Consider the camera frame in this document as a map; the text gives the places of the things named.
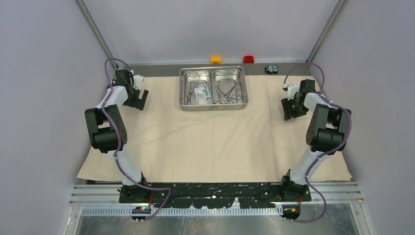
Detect steel mesh instrument tray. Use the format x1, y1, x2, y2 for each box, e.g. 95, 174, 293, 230
179, 66, 249, 112

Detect steel scissors pile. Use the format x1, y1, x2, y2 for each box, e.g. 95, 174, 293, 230
214, 82, 243, 104

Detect steel forceps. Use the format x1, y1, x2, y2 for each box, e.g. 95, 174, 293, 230
185, 75, 200, 105

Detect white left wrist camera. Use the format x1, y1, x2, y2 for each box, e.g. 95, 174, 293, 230
132, 74, 144, 91

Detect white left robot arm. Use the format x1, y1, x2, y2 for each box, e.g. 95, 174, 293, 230
85, 69, 151, 203

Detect blue owl number tag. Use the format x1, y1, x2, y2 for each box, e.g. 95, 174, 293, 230
265, 65, 279, 74

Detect cream cloth wrap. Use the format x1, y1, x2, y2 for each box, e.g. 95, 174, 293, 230
76, 74, 353, 183

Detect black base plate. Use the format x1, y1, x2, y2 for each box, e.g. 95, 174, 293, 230
117, 182, 312, 209

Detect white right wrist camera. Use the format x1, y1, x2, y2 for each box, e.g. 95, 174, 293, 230
282, 84, 300, 100

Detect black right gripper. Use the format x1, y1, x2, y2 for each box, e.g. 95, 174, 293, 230
282, 96, 308, 121

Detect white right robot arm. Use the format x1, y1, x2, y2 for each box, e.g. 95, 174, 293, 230
279, 79, 351, 201

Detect green white sterile packet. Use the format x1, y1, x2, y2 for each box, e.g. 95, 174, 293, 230
194, 85, 212, 105

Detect yellow block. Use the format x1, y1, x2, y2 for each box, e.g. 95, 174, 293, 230
210, 56, 222, 64

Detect red block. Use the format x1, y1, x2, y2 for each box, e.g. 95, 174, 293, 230
243, 55, 255, 64

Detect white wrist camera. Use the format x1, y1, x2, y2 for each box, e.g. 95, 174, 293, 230
132, 74, 144, 91
282, 84, 300, 100

